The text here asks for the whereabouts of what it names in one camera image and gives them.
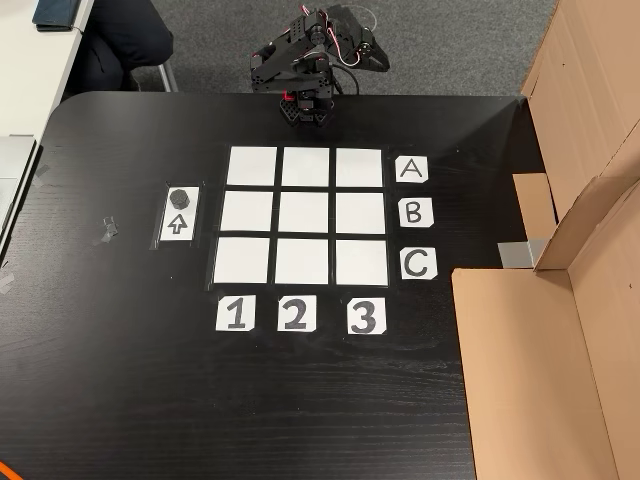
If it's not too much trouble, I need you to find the white paper grid square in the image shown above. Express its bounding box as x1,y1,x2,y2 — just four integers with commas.
282,146,331,188
335,147,384,189
335,192,388,235
274,238,330,286
220,190,275,233
335,239,391,287
278,191,330,234
227,145,278,186
213,237,272,285

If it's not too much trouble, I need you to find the letter A paper sheet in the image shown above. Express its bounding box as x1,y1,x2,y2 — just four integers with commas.
395,155,430,185

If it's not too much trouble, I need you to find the letter B paper sheet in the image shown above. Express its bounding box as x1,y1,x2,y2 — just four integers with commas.
397,197,436,229

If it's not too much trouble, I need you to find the grey metal chair leg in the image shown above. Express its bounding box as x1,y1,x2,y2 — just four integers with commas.
156,61,180,94

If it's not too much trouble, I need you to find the letter C paper sheet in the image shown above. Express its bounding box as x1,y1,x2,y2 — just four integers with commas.
399,247,439,281

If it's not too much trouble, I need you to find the person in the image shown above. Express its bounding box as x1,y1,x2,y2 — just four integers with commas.
74,0,175,92

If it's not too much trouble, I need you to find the grey tape strip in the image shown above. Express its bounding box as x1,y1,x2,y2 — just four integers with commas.
496,238,549,270

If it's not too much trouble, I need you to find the number 3 paper sheet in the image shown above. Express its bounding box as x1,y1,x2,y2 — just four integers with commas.
346,296,388,336

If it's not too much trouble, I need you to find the arrow paper sheet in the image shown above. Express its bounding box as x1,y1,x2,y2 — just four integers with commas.
159,186,201,243

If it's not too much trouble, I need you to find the number 2 paper sheet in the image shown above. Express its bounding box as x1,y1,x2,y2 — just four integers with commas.
276,294,318,333

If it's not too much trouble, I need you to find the number 1 paper sheet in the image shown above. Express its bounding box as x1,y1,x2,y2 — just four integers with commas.
215,294,258,333

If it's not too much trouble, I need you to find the dark blue notebook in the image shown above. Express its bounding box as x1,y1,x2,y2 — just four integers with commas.
31,0,84,34

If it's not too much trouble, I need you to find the crumpled clear tape piece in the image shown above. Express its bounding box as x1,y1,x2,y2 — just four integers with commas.
92,215,120,247

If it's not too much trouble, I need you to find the white desk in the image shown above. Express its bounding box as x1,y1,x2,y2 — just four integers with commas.
0,0,96,139

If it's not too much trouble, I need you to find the large brown cardboard box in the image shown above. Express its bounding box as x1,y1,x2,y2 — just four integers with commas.
451,0,640,480

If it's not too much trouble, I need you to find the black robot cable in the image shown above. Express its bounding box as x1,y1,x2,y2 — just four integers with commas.
329,63,362,96

